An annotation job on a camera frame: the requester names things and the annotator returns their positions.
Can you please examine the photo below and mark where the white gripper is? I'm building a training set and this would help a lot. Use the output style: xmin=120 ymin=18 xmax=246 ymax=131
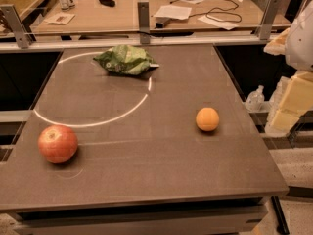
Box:
xmin=264 ymin=1 xmax=313 ymax=133

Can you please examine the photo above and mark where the red apple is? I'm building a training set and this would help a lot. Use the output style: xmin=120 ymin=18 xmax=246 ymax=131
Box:
xmin=37 ymin=125 xmax=78 ymax=163

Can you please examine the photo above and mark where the white paper sheet right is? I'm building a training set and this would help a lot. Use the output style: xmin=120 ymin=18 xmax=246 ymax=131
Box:
xmin=199 ymin=16 xmax=237 ymax=30

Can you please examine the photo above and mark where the orange fruit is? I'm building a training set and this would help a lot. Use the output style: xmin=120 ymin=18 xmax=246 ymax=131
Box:
xmin=196 ymin=108 xmax=219 ymax=131

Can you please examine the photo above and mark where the white paper sheet centre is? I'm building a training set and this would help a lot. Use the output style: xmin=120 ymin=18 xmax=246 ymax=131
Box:
xmin=154 ymin=5 xmax=192 ymax=20

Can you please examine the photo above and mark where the green chip bag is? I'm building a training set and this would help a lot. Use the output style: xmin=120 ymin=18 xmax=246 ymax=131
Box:
xmin=93 ymin=45 xmax=159 ymax=75

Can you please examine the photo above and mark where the wooden back desk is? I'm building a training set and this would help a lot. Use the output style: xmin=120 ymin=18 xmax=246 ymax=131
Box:
xmin=34 ymin=0 xmax=263 ymax=35

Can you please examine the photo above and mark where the black mouse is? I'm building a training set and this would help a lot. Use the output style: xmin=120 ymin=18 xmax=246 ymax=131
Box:
xmin=99 ymin=0 xmax=115 ymax=7

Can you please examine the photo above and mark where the small paper card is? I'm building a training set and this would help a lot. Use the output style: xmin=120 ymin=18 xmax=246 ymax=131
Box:
xmin=45 ymin=12 xmax=75 ymax=25

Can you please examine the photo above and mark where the right metal bracket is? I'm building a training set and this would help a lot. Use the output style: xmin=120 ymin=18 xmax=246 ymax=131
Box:
xmin=255 ymin=0 xmax=282 ymax=40

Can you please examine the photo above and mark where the metal bracket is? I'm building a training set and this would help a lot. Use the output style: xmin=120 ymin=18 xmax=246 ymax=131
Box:
xmin=137 ymin=1 xmax=150 ymax=45
xmin=1 ymin=4 xmax=32 ymax=49
xmin=255 ymin=0 xmax=282 ymax=40

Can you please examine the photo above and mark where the middle metal bracket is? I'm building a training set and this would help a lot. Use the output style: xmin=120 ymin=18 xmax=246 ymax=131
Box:
xmin=137 ymin=1 xmax=150 ymax=45

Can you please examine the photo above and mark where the left metal bracket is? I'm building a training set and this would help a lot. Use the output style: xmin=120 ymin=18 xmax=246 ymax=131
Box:
xmin=1 ymin=4 xmax=32 ymax=49

